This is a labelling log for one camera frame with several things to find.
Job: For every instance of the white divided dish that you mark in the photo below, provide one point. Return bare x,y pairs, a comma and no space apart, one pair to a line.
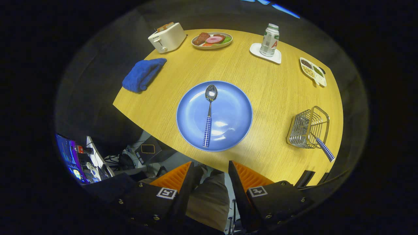
321,81

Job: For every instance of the black table bracket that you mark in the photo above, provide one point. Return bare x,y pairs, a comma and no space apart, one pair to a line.
324,177
305,179

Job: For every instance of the computer monitor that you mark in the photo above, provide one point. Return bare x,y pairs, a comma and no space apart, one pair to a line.
68,156

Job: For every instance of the pile of dark beans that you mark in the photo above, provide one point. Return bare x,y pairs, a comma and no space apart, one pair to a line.
306,63

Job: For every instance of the white square coaster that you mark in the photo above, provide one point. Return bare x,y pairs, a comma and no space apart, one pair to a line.
256,50

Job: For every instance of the person's leg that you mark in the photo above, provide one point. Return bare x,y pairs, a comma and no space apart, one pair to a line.
209,202

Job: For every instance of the brown sausage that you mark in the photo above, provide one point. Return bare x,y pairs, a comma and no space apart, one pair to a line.
200,38

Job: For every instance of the pile of yellow beans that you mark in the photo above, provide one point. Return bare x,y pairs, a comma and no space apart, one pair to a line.
308,71

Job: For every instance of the blue round plate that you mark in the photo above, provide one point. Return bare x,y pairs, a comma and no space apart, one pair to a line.
228,111

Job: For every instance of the white toaster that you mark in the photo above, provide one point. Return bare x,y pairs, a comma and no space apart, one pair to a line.
171,37

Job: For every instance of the oval food plate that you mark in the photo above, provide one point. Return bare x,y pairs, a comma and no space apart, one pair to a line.
215,46

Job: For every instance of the black table grommet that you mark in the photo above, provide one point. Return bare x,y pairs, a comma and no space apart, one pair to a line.
322,70

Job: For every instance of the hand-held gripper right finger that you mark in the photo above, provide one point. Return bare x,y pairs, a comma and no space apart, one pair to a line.
238,192

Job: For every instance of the pink ham slice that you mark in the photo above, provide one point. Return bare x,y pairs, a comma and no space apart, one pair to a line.
215,39

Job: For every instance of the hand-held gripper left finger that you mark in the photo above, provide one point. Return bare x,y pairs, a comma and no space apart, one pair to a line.
186,189

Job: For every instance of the brown toast slice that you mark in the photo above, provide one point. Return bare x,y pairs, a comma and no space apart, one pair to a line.
169,25
161,28

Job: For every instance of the white bottle green cap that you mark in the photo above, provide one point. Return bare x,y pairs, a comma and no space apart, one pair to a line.
269,40

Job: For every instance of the blue folded cloth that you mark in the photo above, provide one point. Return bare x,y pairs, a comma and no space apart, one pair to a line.
142,75

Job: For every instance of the green lettuce leaf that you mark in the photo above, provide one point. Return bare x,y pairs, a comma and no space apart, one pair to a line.
227,40

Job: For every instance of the black box orange outline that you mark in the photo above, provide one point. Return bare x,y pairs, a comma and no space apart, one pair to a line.
148,156

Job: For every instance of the pile of green beans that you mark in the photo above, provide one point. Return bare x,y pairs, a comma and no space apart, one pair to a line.
318,71

